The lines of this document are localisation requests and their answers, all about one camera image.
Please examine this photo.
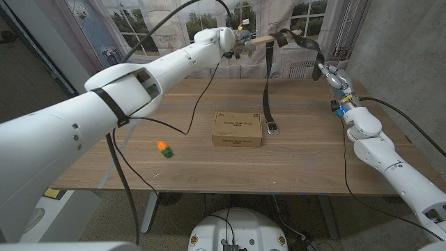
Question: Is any black belt with silver buckle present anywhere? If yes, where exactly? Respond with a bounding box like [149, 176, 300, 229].
[263, 28, 325, 136]

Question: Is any printed window backdrop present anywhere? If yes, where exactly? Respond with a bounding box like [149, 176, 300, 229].
[34, 0, 372, 102]

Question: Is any wooden hanger with metal hook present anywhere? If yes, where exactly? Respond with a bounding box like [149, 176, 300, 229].
[250, 29, 304, 45]

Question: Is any orange and green toy carrot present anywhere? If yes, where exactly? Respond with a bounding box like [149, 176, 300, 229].
[157, 140, 174, 159]

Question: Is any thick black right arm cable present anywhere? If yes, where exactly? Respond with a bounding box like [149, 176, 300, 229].
[357, 96, 446, 158]

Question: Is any brown cardboard packing box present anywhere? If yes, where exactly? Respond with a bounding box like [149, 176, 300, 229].
[212, 112, 263, 148]

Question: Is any grey sneaker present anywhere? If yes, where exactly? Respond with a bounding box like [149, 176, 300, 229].
[20, 207, 46, 238]

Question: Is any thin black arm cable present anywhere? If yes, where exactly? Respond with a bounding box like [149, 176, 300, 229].
[111, 61, 221, 210]
[339, 117, 438, 242]

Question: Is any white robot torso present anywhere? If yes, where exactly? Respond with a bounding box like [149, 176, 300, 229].
[187, 208, 289, 251]

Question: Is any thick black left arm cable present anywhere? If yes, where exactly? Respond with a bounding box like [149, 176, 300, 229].
[104, 0, 233, 245]

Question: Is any black power adapter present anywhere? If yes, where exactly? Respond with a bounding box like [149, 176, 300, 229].
[291, 238, 320, 251]

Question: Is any black torso cable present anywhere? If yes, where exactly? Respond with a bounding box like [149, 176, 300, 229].
[208, 208, 236, 245]

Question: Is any yellow and black floor item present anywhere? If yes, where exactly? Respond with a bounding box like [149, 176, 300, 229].
[43, 188, 67, 201]

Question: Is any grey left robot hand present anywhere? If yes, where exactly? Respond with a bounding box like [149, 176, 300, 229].
[233, 27, 261, 59]

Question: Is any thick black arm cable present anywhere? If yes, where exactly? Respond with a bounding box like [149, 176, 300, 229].
[104, 0, 233, 245]
[357, 96, 446, 158]

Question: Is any grey table leg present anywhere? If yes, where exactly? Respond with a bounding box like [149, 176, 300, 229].
[315, 194, 339, 241]

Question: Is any white robot shoulder cover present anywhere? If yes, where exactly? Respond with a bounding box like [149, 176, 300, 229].
[0, 241, 141, 251]

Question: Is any white table leg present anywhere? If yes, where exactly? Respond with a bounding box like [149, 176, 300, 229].
[140, 191, 160, 234]

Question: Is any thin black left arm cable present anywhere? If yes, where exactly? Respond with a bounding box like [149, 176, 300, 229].
[111, 61, 221, 210]

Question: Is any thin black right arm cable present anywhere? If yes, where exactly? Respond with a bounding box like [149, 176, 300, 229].
[339, 117, 438, 242]

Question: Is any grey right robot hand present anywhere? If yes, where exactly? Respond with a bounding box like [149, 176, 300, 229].
[316, 62, 359, 106]

